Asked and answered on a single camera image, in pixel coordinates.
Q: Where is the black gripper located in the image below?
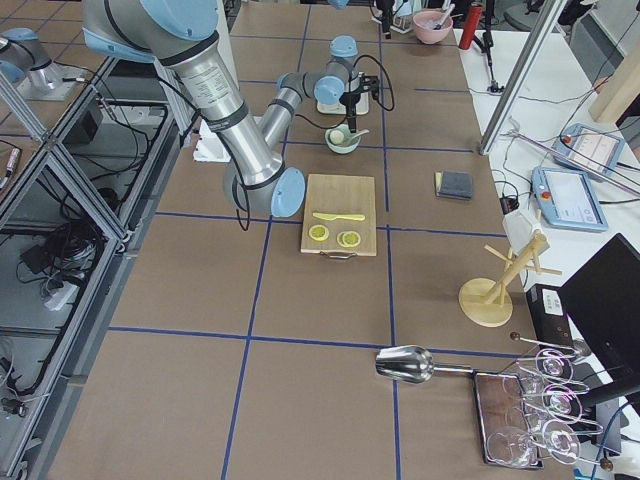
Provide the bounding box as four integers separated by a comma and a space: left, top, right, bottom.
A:
339, 72, 380, 133
370, 0, 396, 38

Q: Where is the mint green bowl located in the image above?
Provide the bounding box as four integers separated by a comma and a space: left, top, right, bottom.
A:
325, 124, 360, 154

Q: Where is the pink bowl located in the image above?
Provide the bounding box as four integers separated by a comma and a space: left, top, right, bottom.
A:
412, 10, 453, 45

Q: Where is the cream bear print tray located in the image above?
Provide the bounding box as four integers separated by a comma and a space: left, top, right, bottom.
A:
316, 95, 369, 116

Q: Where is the red cylinder bottle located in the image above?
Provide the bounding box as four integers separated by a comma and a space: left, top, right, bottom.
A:
458, 2, 483, 50

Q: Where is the wooden cutting board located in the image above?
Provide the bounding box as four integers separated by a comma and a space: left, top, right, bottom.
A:
300, 174, 377, 257

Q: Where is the yellow plastic knife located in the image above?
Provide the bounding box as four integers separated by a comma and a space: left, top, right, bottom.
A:
312, 212, 366, 222

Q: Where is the yellow sponge cloth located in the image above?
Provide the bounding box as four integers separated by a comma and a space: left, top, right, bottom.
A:
434, 171, 442, 196

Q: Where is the upper lemon slice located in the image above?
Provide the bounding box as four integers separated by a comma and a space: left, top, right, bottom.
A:
308, 224, 330, 242

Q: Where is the lemon slice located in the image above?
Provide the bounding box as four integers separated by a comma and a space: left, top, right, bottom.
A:
308, 224, 330, 242
336, 230, 362, 248

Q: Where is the lower lemon slice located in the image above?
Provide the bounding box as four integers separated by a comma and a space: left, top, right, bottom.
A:
336, 230, 362, 248

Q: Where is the wooden mug tree stand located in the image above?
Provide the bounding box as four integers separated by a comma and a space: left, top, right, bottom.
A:
458, 229, 562, 328

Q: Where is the blue teach pendant near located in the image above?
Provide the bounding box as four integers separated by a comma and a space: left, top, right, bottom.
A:
531, 166, 608, 232

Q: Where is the blue teach pendant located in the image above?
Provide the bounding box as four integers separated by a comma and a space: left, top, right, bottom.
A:
531, 166, 608, 232
553, 123, 625, 177

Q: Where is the blue teach pendant far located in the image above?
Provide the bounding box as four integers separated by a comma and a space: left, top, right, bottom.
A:
553, 123, 625, 177

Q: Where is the metal scoop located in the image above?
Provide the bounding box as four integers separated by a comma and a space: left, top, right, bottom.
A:
375, 345, 474, 384

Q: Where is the black monitor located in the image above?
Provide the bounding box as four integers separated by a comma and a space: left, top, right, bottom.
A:
559, 233, 639, 374

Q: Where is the black glass rack tray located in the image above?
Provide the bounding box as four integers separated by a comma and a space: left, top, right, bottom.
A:
472, 371, 544, 471

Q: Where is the wine glass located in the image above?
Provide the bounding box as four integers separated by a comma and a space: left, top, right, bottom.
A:
485, 427, 537, 469

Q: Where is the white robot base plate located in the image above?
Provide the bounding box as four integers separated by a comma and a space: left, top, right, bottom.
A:
193, 120, 231, 163

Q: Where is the aluminium frame post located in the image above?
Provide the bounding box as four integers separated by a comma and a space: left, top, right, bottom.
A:
479, 0, 568, 155

